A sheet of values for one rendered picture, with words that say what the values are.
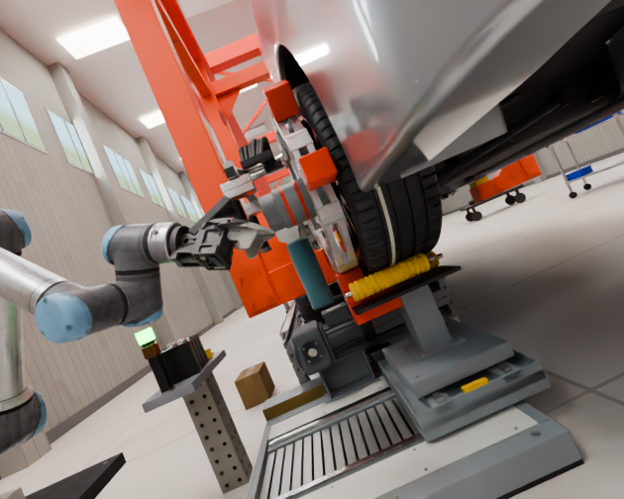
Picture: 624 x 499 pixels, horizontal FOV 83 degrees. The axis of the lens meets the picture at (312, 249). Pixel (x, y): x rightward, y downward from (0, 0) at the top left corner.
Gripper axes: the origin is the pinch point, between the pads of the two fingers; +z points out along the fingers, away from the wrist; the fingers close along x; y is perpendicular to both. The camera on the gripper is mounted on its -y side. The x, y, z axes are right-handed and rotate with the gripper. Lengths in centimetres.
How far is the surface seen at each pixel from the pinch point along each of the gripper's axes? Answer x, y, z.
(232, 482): -88, 49, -35
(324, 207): -15.3, -17.5, 7.0
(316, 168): -3.5, -19.8, 7.2
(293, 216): -31.5, -27.4, -7.1
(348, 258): -35.5, -13.4, 10.7
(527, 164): -245, -240, 154
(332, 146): -4.2, -27.7, 10.3
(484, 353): -51, 9, 48
